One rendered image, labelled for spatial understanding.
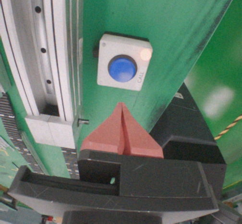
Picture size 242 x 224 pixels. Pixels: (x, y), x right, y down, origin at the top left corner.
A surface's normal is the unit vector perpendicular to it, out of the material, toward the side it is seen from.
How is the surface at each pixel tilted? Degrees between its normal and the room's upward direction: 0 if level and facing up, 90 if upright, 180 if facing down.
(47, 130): 0
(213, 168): 45
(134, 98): 0
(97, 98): 0
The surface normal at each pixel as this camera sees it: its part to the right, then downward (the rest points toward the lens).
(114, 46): -0.04, 0.65
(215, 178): 0.11, -0.06
